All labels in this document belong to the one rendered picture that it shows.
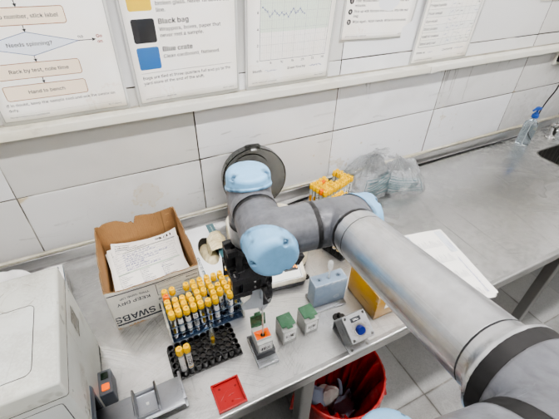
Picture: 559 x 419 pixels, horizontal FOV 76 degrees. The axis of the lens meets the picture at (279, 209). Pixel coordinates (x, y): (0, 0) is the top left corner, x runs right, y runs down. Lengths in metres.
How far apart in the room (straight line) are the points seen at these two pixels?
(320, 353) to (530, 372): 0.74
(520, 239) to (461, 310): 1.21
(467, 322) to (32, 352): 0.66
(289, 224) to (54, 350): 0.46
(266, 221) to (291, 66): 0.78
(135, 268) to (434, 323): 0.93
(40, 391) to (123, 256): 0.57
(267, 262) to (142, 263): 0.71
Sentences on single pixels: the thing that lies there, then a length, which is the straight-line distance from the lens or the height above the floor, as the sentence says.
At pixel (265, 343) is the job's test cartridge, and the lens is 0.94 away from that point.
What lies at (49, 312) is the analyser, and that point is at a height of 1.17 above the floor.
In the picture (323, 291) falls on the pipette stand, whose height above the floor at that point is 0.95.
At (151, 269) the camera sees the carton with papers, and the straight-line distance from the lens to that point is 1.14.
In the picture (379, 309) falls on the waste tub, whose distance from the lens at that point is 1.07.
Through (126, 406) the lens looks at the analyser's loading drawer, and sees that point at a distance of 0.95.
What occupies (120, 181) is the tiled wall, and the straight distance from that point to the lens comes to 1.21.
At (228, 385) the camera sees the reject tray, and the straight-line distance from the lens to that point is 0.96.
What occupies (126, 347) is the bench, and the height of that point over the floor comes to 0.87.
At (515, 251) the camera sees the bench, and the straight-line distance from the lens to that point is 1.49.
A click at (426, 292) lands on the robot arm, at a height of 1.47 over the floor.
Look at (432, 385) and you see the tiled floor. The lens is 2.09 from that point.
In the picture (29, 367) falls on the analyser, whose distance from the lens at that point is 0.75.
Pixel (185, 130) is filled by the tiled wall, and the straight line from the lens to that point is 1.16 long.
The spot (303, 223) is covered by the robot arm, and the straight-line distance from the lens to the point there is 0.52.
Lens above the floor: 1.74
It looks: 38 degrees down
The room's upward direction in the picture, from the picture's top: 1 degrees clockwise
